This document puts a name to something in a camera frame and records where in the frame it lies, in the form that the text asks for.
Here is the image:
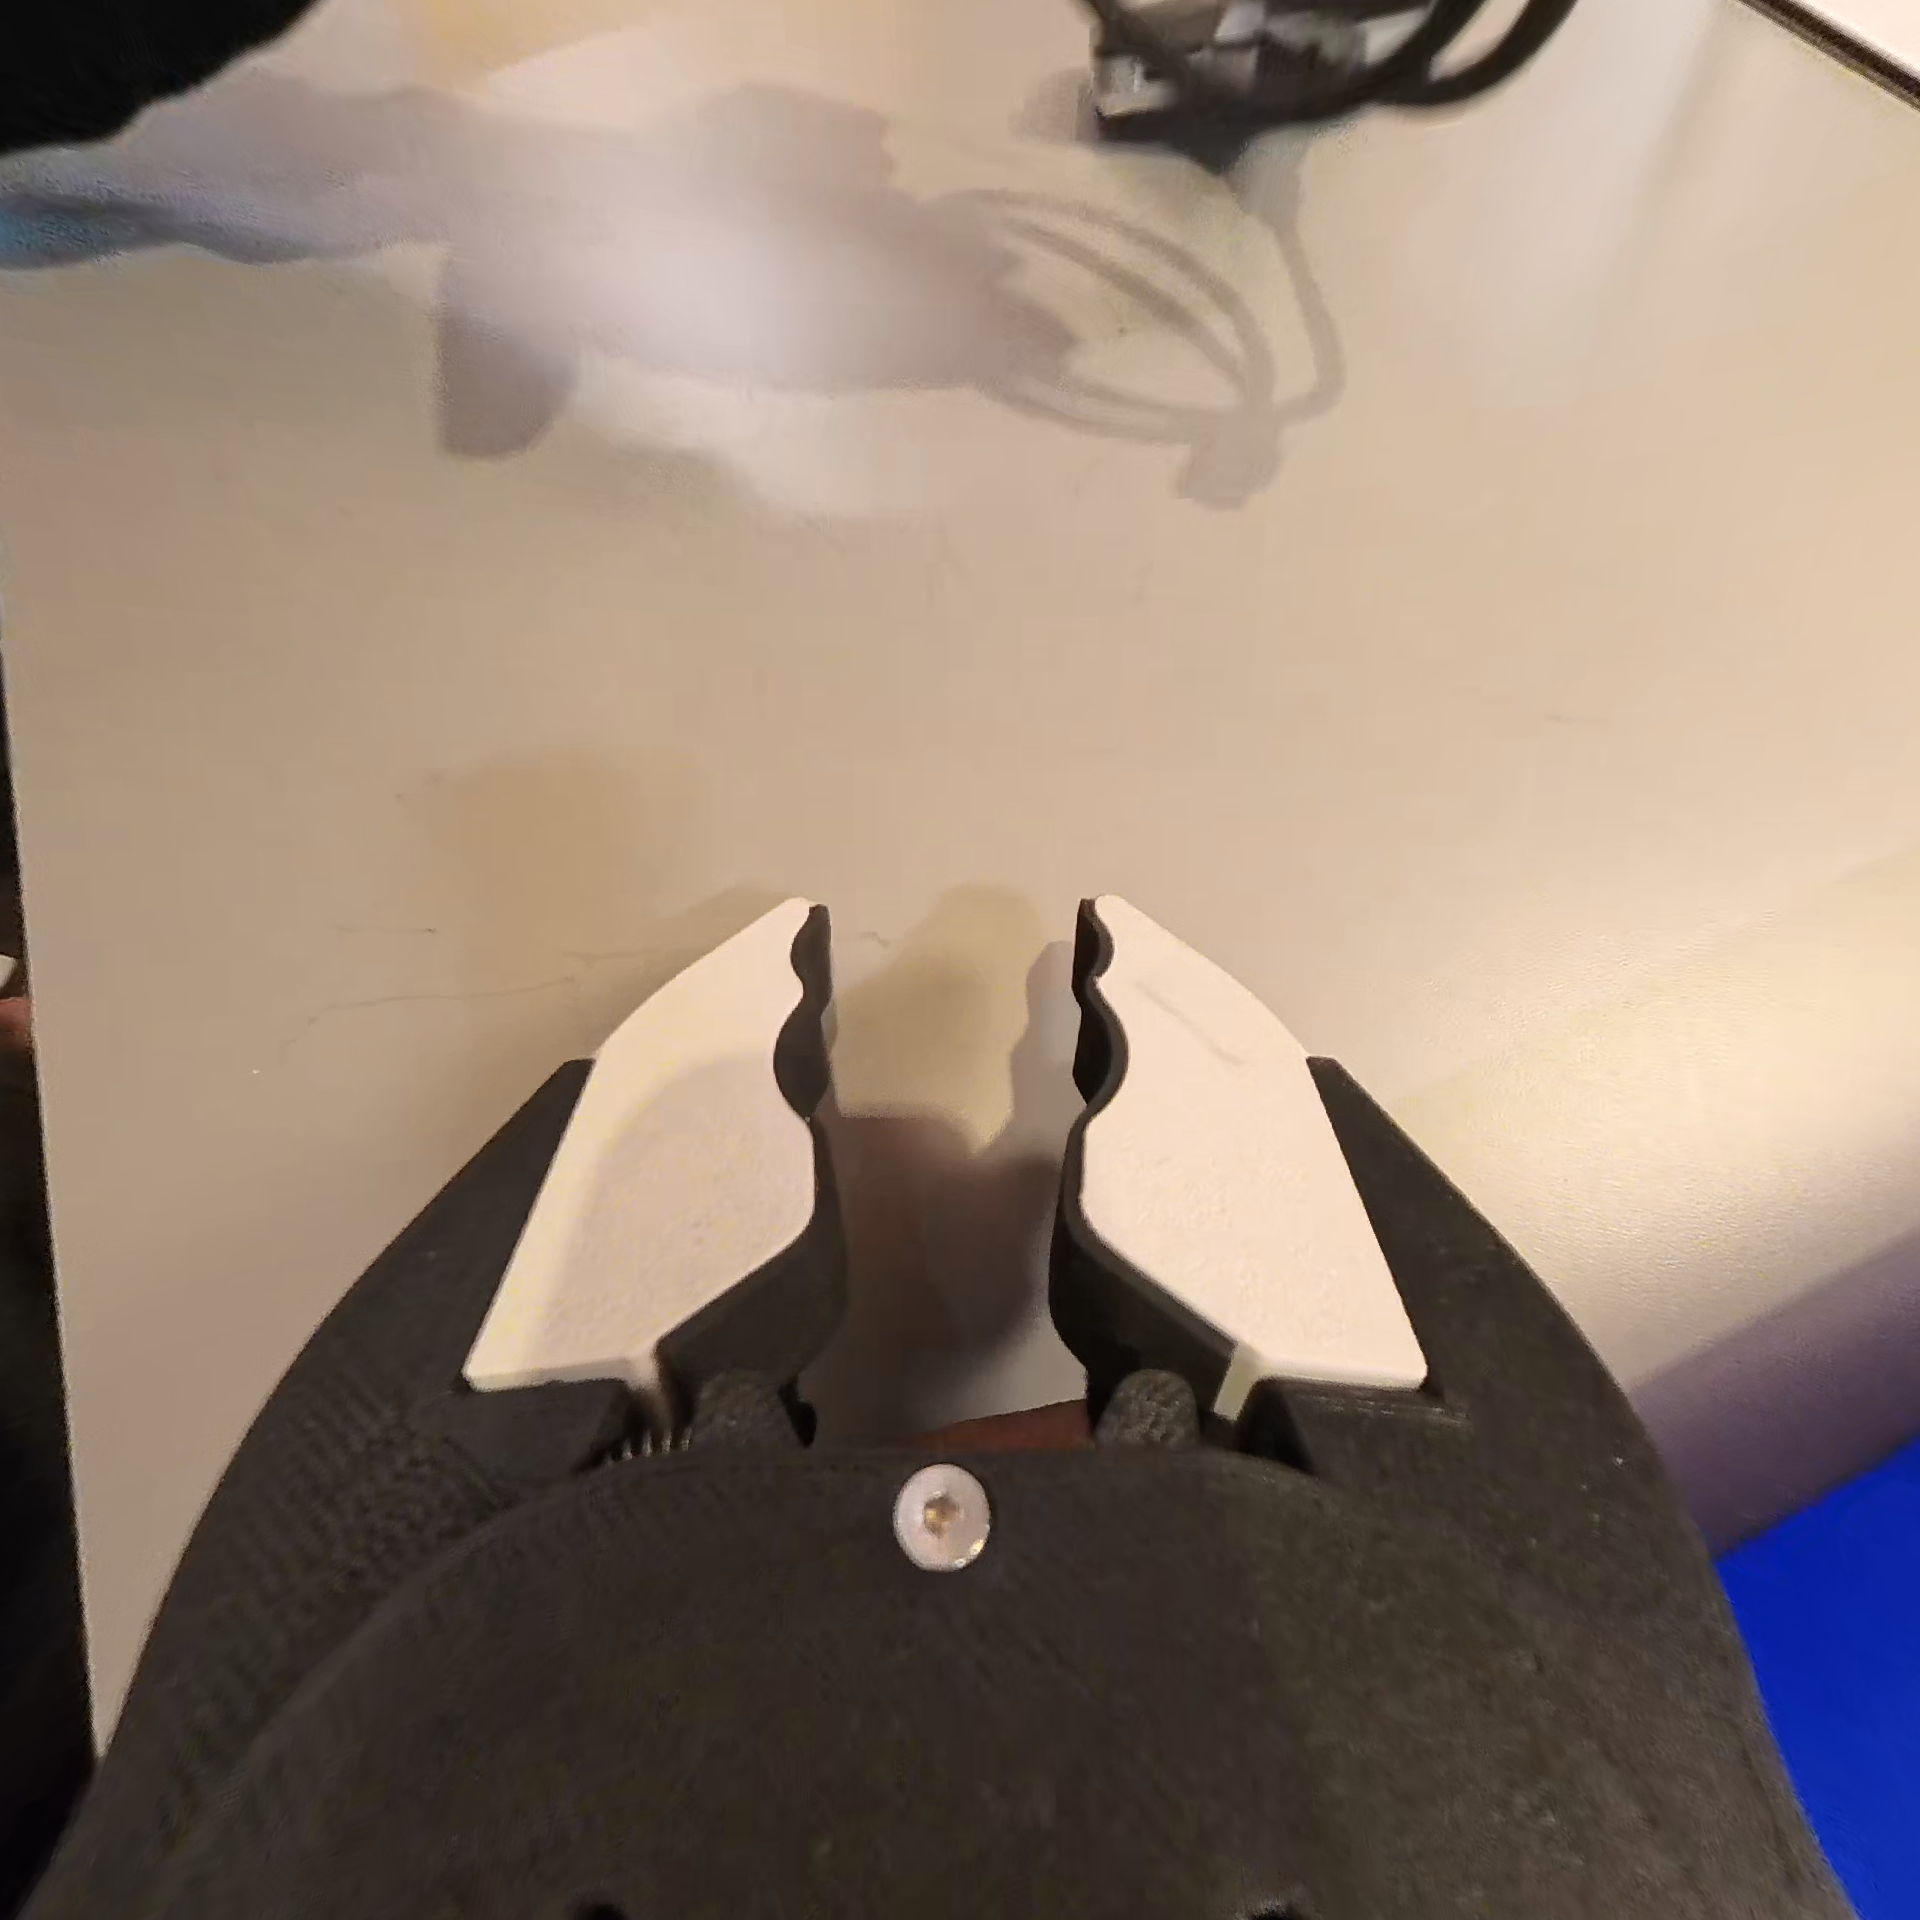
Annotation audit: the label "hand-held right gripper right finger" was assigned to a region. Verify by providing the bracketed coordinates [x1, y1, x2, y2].
[1047, 893, 1428, 1426]

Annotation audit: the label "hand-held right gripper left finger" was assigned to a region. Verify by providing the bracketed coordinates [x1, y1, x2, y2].
[462, 893, 853, 1407]

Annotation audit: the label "blue-flecked black braided cable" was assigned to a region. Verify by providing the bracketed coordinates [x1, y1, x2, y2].
[1083, 0, 1582, 143]

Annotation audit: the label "blue plastic bin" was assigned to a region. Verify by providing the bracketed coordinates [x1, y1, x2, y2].
[1710, 1433, 1920, 1920]

